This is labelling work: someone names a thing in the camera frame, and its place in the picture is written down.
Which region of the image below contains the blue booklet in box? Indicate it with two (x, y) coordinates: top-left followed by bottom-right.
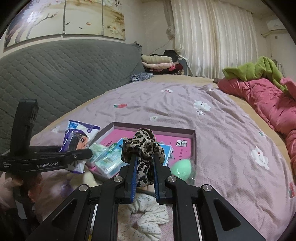
(115, 138), (172, 166)

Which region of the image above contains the stack of folded clothes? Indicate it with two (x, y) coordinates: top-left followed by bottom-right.
(141, 50), (185, 75)

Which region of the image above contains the lilac patterned bed sheet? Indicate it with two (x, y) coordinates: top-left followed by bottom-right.
(31, 81), (295, 240)

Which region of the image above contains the white air conditioner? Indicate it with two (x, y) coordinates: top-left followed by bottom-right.
(266, 19), (286, 31)

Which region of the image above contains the blue patterned cloth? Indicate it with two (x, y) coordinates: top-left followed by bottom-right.
(129, 72), (153, 83)

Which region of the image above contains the green tissue packet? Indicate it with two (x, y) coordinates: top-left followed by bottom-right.
(86, 143), (127, 179)

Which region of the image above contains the leopard print scrunchie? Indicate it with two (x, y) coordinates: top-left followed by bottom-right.
(121, 128), (166, 187)

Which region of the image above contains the green fleece garment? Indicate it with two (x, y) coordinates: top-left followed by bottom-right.
(222, 56), (287, 92)

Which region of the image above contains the cartoon character snack packet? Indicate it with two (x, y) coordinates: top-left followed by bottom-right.
(60, 119), (101, 174)

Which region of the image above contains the pink quilted duvet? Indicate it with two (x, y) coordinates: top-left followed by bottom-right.
(218, 78), (296, 174)

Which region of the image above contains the floral wall painting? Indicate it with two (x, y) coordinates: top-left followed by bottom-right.
(4, 0), (125, 48)

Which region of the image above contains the cream striped curtain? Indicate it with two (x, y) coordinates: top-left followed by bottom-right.
(171, 1), (258, 79)

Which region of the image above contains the grey quilted headboard cover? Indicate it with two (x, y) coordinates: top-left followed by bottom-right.
(1, 39), (144, 153)

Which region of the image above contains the white floral scrunchie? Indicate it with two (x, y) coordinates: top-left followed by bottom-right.
(128, 193), (169, 240)

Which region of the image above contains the shallow pink-lined box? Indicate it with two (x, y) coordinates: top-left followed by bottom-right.
(91, 121), (197, 186)

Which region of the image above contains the mint green sponge egg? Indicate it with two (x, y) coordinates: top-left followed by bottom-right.
(170, 159), (192, 181)

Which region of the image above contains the cream plush bear purple bow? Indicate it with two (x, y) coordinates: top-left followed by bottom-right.
(67, 170), (100, 189)

